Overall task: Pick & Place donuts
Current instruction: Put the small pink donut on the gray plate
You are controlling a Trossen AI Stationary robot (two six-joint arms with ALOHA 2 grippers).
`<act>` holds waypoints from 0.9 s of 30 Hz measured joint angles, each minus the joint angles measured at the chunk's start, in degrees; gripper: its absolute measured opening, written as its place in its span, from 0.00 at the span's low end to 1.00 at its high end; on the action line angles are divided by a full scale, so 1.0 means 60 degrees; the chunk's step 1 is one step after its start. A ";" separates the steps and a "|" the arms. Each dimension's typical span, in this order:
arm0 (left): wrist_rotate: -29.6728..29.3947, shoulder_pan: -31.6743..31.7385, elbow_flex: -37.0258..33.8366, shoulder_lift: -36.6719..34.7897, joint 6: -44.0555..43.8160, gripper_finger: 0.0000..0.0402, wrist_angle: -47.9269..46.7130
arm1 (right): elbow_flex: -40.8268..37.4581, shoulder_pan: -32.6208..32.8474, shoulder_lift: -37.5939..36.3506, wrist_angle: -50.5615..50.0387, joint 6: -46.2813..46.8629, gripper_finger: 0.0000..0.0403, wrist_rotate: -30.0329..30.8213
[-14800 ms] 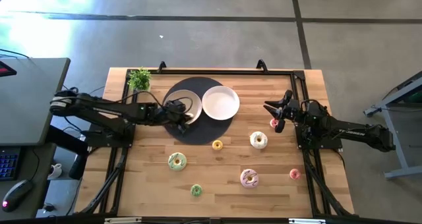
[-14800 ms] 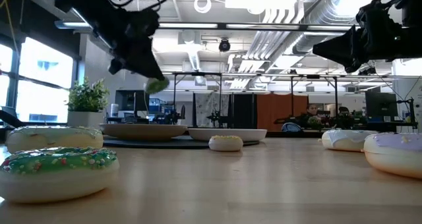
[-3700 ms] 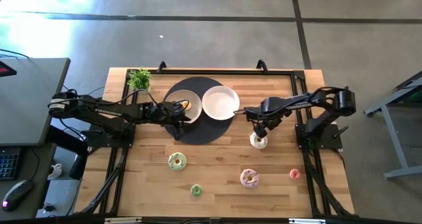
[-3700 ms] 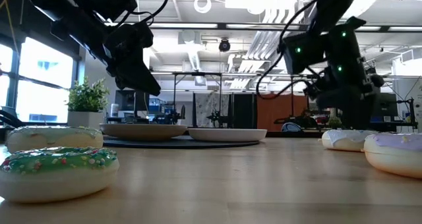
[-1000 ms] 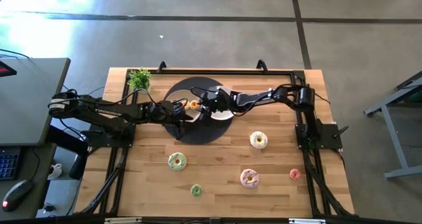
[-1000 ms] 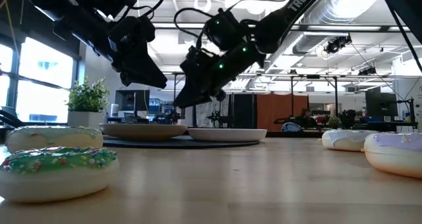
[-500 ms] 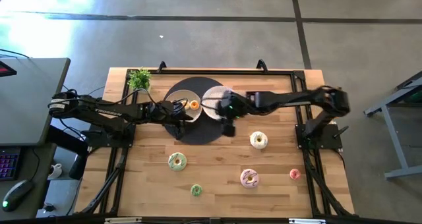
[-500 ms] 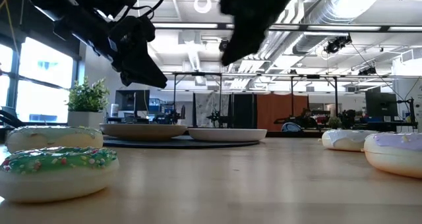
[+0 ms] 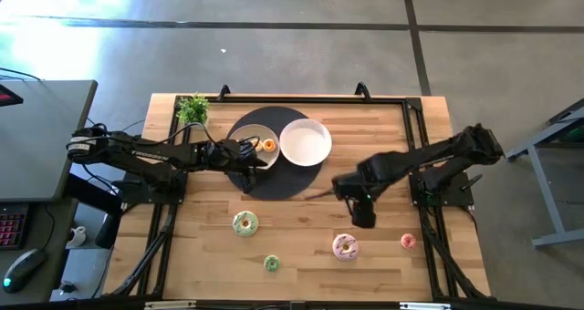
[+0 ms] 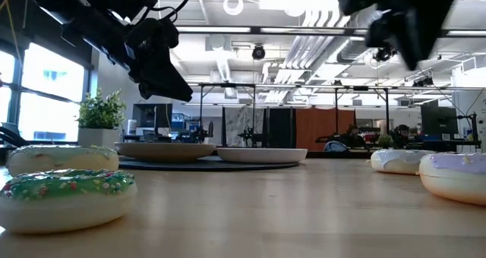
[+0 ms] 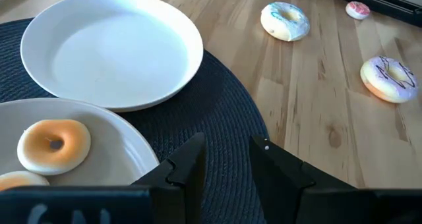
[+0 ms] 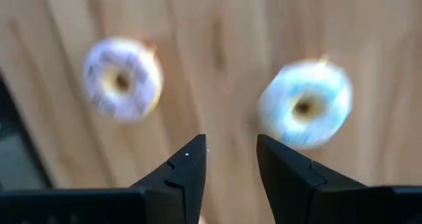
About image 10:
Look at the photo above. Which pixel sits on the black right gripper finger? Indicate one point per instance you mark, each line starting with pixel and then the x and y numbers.
pixel 415 38

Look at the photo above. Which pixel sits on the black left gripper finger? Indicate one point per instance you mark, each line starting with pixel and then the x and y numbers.
pixel 163 81

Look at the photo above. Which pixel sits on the pale blue frosted donut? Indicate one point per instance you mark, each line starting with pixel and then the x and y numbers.
pixel 398 162

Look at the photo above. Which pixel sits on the white donut with dark drizzle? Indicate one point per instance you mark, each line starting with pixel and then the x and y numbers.
pixel 60 159

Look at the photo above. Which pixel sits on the purple frosted donut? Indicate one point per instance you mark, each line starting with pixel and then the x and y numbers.
pixel 455 178

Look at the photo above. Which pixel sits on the green sprinkled donut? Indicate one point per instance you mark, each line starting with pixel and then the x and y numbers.
pixel 64 201

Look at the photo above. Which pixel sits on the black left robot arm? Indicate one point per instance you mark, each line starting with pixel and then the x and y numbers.
pixel 57 4

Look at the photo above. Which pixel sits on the black background robot arm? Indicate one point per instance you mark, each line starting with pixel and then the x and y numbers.
pixel 252 136
pixel 197 134

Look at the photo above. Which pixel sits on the black computer monitor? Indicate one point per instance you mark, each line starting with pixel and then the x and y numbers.
pixel 150 115
pixel 438 119

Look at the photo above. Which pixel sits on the green potted plant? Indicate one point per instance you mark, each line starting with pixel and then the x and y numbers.
pixel 100 112

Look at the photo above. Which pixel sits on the tan round plate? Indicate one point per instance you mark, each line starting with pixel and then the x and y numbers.
pixel 165 151

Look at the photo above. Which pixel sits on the grey patterned cloth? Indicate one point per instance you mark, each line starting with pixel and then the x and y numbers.
pixel 237 123

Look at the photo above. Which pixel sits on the white plant pot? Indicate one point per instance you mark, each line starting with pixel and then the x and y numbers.
pixel 96 136

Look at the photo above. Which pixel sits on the dark round mat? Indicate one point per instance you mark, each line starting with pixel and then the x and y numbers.
pixel 197 165

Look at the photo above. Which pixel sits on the person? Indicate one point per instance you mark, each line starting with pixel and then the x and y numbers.
pixel 401 136
pixel 353 136

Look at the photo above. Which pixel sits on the small green plant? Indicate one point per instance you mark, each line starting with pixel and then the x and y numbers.
pixel 385 141

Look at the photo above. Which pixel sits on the white round plate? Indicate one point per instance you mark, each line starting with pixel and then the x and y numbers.
pixel 262 155

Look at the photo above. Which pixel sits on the black curtain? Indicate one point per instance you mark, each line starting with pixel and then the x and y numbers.
pixel 281 127

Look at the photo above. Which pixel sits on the orange partition panel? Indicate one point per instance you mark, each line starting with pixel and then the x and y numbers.
pixel 319 129

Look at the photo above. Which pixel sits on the black ceiling camera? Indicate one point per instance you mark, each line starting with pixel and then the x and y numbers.
pixel 258 52
pixel 381 55

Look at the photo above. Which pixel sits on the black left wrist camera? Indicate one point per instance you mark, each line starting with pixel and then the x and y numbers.
pixel 129 0

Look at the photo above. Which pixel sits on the black overhead frame bar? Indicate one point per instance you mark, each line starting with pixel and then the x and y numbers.
pixel 288 30

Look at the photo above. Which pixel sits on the black angled bracket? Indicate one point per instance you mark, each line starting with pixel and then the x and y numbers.
pixel 11 134

